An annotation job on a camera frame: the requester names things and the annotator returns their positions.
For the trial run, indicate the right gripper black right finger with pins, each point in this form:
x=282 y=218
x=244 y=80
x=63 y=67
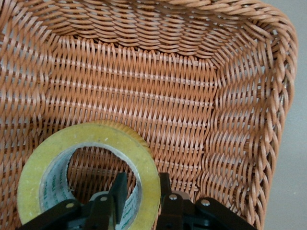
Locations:
x=175 y=210

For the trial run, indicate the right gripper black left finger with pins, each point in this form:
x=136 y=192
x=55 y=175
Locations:
x=120 y=191

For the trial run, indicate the yellow packing tape roll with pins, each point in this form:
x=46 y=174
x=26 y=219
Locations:
x=96 y=136

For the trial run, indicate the brown woven wicker basket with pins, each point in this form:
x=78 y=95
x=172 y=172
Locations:
x=156 y=91

